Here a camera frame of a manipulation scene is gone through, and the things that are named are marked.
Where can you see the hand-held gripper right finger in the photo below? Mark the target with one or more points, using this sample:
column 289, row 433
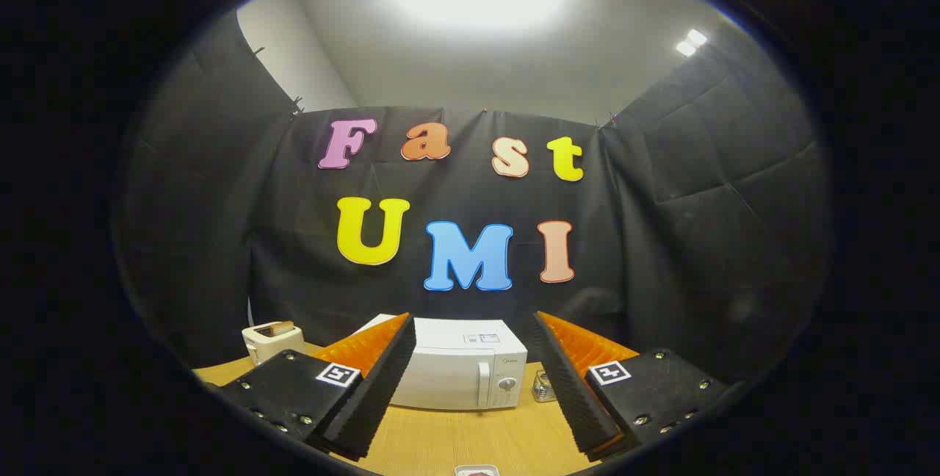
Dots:
column 576, row 395

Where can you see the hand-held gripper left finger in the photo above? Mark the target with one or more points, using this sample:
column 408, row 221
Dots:
column 382, row 388

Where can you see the white toaster oven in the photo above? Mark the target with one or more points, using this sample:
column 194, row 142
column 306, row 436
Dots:
column 455, row 373

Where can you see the white food container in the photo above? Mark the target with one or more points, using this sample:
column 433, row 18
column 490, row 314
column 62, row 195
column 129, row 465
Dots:
column 460, row 470

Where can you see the white bread toaster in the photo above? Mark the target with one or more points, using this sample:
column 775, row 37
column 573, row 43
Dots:
column 268, row 347

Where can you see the toast slice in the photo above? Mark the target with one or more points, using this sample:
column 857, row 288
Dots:
column 282, row 329

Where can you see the black backdrop cloth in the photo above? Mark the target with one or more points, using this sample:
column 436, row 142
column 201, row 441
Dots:
column 661, row 241

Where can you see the small ceiling spotlight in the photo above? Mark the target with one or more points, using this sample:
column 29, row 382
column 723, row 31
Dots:
column 684, row 49
column 697, row 37

